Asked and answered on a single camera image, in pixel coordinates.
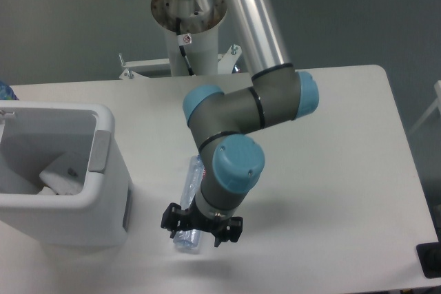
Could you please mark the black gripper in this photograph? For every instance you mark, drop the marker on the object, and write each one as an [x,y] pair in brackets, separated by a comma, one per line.
[175,219]

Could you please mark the clear plastic bag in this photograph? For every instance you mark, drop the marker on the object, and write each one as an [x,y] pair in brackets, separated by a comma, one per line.
[66,174]

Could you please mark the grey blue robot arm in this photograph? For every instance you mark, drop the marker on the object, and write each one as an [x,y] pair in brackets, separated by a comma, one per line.
[221,123]

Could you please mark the white paper in trash can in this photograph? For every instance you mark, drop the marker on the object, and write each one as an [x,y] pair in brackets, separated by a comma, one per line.
[47,191]

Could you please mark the white plastic trash can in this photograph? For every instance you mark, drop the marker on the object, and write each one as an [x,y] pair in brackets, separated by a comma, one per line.
[33,134]

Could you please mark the black device at table edge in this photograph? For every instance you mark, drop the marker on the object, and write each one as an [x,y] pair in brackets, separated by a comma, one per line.
[429,257]

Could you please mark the blue patterned object at left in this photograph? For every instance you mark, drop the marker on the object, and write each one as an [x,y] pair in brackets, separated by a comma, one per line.
[7,93]

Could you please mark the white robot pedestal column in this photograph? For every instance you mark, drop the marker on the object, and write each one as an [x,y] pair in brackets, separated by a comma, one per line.
[191,34]

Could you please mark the white frame at right edge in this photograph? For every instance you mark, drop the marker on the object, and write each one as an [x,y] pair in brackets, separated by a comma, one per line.
[435,105]

